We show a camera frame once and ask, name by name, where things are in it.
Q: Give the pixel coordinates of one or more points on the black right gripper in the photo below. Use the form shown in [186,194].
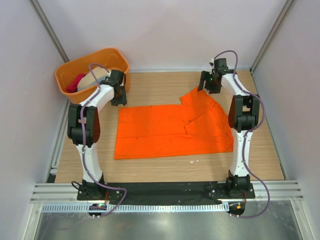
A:
[205,76]

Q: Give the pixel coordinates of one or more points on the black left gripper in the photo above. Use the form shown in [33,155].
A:
[122,101]

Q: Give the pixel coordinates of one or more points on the orange t shirt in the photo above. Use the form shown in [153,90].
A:
[198,125]

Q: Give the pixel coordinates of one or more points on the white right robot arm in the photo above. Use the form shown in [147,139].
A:
[243,117]

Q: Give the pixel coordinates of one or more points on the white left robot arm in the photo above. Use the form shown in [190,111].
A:
[83,128]

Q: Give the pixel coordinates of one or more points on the blue grey folded shirt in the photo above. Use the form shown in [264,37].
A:
[103,80]

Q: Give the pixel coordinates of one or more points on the orange plastic bin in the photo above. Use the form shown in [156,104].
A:
[109,57]

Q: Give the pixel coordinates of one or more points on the beige folded shirt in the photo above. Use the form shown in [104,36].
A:
[92,76]

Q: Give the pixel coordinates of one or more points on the red crumpled shirt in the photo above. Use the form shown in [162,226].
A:
[73,87]

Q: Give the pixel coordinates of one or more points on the aluminium frame rail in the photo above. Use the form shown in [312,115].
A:
[271,190]

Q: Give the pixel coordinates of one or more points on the white slotted cable duct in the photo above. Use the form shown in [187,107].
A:
[99,208]

